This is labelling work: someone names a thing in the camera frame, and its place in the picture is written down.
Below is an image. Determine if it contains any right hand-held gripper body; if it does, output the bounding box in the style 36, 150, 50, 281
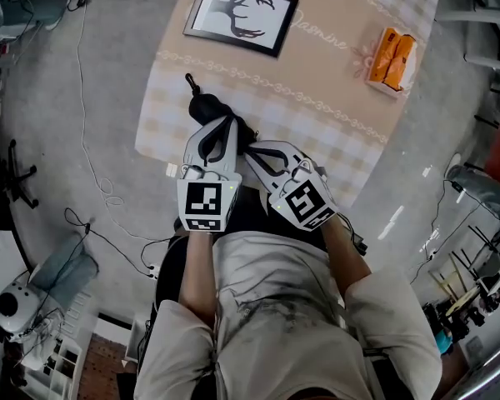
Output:
267, 158, 339, 233

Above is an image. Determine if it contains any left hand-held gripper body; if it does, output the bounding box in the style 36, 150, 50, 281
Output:
175, 162, 243, 233

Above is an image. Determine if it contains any black glasses case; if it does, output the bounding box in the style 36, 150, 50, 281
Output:
184, 72, 262, 158

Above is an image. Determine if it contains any person's left forearm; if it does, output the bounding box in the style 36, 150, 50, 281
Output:
177, 231, 218, 328

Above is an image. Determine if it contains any person's right forearm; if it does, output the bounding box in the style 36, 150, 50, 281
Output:
318, 212, 374, 291

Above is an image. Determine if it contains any beige checked tablecloth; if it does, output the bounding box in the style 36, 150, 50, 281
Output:
133, 0, 439, 210

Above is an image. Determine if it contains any person's white shirt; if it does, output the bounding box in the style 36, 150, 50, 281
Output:
132, 230, 443, 400

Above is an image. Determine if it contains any orange tissue pack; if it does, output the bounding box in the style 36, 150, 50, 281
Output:
364, 26, 420, 99

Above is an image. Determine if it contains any black framed antler picture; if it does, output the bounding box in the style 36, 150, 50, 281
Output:
182, 0, 300, 59

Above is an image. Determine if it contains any light wooden stool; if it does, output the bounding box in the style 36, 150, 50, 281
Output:
427, 247, 500, 320

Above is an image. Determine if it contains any white curved counter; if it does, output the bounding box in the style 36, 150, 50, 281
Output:
0, 67, 38, 274

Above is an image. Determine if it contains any white desk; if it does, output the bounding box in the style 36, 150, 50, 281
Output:
435, 0, 500, 77

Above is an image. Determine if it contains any black floor cable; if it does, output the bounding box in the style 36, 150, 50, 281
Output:
64, 207, 172, 278

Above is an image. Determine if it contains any white floor cable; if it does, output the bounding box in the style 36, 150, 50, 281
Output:
75, 0, 172, 241

